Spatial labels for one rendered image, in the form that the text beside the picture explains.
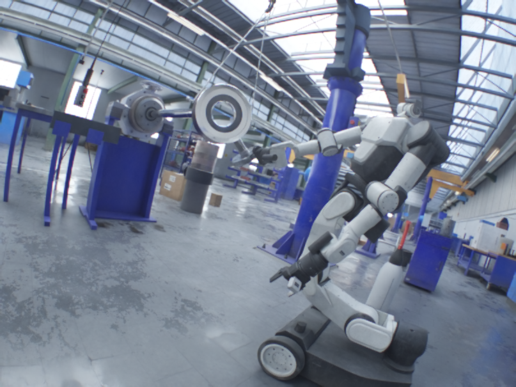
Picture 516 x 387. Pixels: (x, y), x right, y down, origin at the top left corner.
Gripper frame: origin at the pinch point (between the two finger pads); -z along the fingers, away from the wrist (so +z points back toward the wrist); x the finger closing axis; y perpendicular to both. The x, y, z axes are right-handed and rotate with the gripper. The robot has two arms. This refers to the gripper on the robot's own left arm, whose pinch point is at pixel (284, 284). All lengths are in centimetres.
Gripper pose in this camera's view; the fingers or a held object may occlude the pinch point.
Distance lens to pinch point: 96.0
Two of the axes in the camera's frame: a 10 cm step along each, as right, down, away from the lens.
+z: 7.2, -6.6, -2.3
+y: -0.1, 3.2, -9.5
